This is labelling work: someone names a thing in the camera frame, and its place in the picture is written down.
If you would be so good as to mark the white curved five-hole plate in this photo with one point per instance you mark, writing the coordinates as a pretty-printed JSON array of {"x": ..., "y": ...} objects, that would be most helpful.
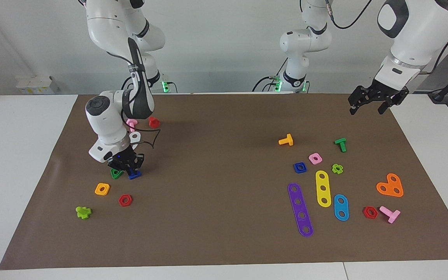
[{"x": 138, "y": 134}]

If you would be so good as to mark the green triangle nut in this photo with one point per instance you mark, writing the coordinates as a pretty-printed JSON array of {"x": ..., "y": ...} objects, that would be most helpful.
[{"x": 113, "y": 176}]

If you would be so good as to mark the orange three-hole angle plate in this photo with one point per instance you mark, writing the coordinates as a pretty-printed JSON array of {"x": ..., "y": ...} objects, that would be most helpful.
[{"x": 390, "y": 182}]

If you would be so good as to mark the pink square nut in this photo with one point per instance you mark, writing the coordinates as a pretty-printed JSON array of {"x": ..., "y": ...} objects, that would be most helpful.
[{"x": 311, "y": 161}]

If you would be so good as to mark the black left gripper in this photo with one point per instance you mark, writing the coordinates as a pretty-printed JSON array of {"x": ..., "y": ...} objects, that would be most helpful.
[{"x": 379, "y": 94}]

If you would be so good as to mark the green cross nut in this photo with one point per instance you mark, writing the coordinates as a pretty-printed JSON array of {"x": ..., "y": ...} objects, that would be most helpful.
[{"x": 334, "y": 168}]

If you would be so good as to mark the red hexagon screw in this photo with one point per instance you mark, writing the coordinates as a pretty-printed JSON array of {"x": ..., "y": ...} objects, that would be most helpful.
[{"x": 154, "y": 122}]

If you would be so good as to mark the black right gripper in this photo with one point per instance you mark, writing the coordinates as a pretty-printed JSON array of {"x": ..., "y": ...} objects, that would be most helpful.
[{"x": 126, "y": 158}]

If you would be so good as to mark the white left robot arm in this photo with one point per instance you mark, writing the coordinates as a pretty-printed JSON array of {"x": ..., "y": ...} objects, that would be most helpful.
[{"x": 414, "y": 35}]

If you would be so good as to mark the orange plastic screw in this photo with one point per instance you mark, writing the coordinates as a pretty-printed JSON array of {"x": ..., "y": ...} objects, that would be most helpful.
[{"x": 286, "y": 141}]

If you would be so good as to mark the yellow three-hole plate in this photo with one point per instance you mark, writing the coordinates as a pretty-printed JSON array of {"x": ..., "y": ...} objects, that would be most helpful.
[{"x": 323, "y": 182}]

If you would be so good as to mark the dark green plastic screw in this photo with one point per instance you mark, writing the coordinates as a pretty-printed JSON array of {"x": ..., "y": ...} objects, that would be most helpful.
[{"x": 341, "y": 146}]

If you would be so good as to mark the blue square nut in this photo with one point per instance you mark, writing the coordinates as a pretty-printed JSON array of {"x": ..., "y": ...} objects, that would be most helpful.
[{"x": 295, "y": 170}]

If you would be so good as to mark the purple four-hole strip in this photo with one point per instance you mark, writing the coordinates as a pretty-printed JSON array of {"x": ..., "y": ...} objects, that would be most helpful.
[{"x": 299, "y": 202}]

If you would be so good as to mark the brown table mat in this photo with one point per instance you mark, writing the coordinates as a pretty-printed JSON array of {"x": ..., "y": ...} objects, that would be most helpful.
[{"x": 224, "y": 217}]

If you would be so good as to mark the blue two-hole plate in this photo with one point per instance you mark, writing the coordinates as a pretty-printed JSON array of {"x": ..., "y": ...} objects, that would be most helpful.
[{"x": 341, "y": 201}]

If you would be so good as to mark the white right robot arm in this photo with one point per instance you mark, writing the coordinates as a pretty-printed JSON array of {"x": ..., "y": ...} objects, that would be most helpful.
[{"x": 107, "y": 120}]

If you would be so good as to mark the red hexagon nut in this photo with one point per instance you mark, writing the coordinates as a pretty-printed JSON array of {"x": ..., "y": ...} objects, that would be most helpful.
[
  {"x": 365, "y": 212},
  {"x": 120, "y": 200}
]

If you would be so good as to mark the lime green cross screw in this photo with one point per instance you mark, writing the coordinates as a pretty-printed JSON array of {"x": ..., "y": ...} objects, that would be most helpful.
[{"x": 83, "y": 212}]

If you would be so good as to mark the pink plastic screw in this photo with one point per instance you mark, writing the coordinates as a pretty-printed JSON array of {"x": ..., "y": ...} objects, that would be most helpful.
[
  {"x": 132, "y": 123},
  {"x": 390, "y": 214}
]

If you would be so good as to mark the white power strip box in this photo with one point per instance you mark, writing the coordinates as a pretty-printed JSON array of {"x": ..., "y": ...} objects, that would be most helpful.
[{"x": 33, "y": 84}]

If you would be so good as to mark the blue triangle screw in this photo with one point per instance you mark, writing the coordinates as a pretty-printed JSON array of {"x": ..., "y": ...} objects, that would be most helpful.
[{"x": 134, "y": 176}]

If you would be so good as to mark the orange square nut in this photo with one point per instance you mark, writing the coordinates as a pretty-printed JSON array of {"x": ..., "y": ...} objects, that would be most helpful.
[{"x": 97, "y": 192}]

